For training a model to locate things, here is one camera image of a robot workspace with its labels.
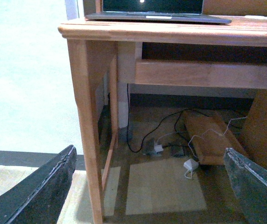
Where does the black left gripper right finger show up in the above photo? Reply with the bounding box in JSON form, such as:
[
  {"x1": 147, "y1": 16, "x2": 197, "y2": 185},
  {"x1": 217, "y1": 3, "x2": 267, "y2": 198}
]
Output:
[{"x1": 224, "y1": 148, "x2": 267, "y2": 224}]

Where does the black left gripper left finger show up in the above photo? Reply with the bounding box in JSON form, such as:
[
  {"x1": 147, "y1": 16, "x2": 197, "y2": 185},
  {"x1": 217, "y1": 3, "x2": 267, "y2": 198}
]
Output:
[{"x1": 0, "y1": 145, "x2": 77, "y2": 224}]

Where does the wooden sliding keyboard tray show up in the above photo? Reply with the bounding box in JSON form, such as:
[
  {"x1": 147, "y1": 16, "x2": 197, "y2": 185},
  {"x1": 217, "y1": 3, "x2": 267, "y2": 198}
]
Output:
[{"x1": 134, "y1": 60, "x2": 267, "y2": 89}]

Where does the white power adapter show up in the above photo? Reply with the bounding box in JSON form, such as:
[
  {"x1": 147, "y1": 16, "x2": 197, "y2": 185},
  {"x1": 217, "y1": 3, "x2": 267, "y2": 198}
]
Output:
[{"x1": 183, "y1": 159, "x2": 199, "y2": 170}]

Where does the wooden box under desk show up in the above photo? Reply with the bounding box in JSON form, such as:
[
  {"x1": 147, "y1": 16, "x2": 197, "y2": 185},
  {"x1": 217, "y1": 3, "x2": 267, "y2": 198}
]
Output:
[{"x1": 183, "y1": 111, "x2": 249, "y2": 165}]

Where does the grey open laptop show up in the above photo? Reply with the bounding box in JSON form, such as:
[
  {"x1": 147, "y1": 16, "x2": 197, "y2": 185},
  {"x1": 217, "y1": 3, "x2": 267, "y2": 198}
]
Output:
[{"x1": 86, "y1": 0, "x2": 232, "y2": 24}]

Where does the thin white cable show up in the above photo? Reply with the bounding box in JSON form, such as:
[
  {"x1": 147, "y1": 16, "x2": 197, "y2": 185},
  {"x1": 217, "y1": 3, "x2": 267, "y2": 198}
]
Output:
[{"x1": 184, "y1": 116, "x2": 248, "y2": 180}]

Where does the white wall plug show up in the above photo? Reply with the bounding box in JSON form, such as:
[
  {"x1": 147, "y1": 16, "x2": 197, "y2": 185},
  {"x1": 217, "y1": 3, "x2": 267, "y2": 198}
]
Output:
[{"x1": 154, "y1": 145, "x2": 164, "y2": 154}]

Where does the black floor cable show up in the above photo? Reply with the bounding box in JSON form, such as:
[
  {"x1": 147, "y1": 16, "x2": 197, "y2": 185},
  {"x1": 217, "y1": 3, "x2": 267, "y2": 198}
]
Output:
[{"x1": 126, "y1": 84, "x2": 216, "y2": 153}]

